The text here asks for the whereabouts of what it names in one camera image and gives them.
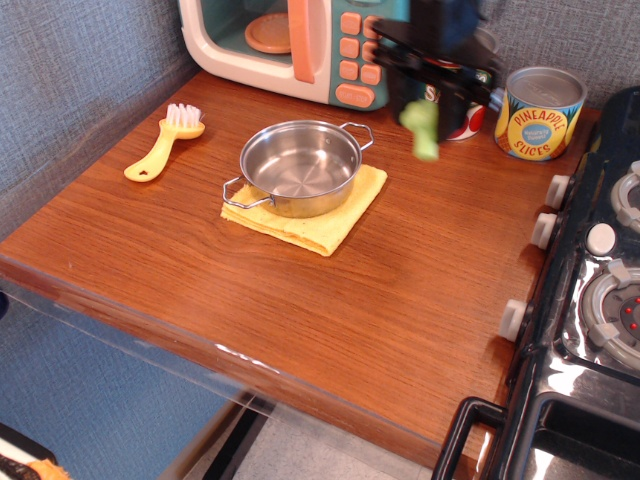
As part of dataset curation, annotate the orange plush toy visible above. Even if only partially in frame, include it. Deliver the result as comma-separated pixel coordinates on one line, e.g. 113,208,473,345
28,459,71,480

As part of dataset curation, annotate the toy microwave teal and white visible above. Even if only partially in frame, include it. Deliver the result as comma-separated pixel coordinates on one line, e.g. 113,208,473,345
178,0,409,111

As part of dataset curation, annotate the pineapple slices can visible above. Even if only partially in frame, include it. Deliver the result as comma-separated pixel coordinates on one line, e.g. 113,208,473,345
494,66,587,161

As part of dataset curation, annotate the tomato sauce can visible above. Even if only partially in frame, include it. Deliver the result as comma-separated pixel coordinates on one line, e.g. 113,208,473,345
424,28,500,141

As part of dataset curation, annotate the orange toy plate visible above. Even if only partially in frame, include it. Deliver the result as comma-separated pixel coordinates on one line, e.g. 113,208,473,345
244,13,291,55

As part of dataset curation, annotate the black toy stove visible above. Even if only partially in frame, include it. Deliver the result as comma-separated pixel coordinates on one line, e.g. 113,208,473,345
431,85,640,480

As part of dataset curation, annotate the small steel pot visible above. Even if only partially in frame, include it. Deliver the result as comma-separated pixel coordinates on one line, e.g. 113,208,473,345
222,120,375,219

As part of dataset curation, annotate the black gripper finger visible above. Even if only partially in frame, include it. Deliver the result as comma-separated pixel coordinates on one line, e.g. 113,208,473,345
387,65,425,123
437,80,471,142

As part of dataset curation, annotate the green toy broccoli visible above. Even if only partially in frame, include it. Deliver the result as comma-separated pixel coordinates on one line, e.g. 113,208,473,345
399,99,439,161

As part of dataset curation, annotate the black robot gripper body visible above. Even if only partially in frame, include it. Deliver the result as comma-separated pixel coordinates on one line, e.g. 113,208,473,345
373,1,492,105

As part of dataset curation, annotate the yellow folded cloth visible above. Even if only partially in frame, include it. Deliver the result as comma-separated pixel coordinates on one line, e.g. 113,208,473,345
220,165,388,257

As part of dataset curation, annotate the yellow dish brush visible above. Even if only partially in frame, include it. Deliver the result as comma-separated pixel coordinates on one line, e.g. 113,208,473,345
124,103,205,183

